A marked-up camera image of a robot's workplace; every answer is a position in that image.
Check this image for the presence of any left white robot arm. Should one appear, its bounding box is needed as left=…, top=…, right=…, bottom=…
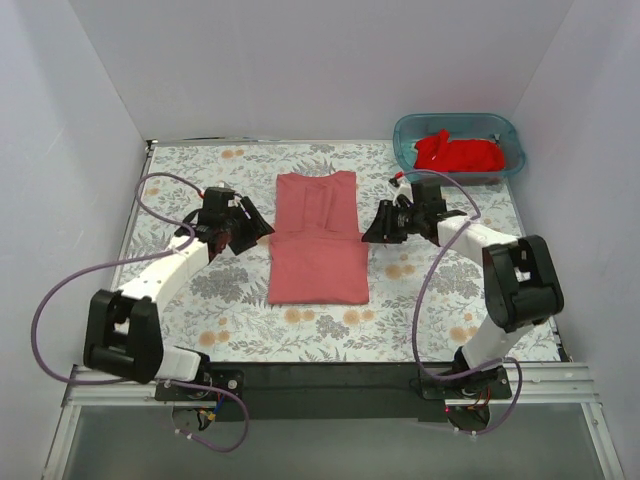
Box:
left=83, top=187, right=274, bottom=400

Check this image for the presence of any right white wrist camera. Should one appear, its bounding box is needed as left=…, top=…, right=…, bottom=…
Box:
left=389, top=177, right=413, bottom=207

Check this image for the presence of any aluminium frame rail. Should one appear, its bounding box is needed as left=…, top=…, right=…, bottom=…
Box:
left=43, top=362, right=624, bottom=479

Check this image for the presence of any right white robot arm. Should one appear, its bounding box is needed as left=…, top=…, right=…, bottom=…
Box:
left=362, top=183, right=564, bottom=398

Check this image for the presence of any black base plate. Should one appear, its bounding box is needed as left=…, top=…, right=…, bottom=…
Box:
left=155, top=362, right=512, bottom=428

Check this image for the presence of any red t shirt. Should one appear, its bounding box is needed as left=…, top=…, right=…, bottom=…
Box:
left=414, top=130, right=506, bottom=173

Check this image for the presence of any teal plastic bin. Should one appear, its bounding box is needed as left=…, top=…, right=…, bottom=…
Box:
left=393, top=113, right=525, bottom=185

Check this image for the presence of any pink t shirt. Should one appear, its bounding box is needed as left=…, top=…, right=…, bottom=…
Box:
left=268, top=171, right=369, bottom=305

